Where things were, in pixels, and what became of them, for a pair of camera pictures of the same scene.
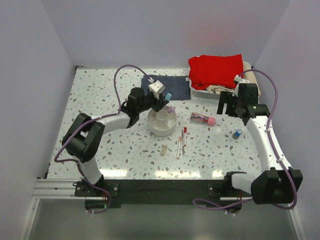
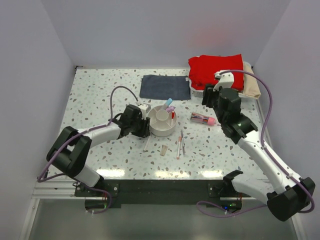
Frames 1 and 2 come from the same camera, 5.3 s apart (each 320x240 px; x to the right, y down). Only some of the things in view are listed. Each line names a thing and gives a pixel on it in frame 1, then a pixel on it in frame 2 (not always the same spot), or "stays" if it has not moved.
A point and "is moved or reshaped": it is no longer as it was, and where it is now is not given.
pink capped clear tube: (199, 118) stays
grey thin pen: (182, 135) stays
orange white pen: (180, 138) stays
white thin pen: (146, 145) stays
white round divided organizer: (162, 123) stays
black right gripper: (225, 96) → (208, 92)
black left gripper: (158, 103) → (144, 132)
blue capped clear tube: (168, 96) is moved or reshaped
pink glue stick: (171, 109) stays
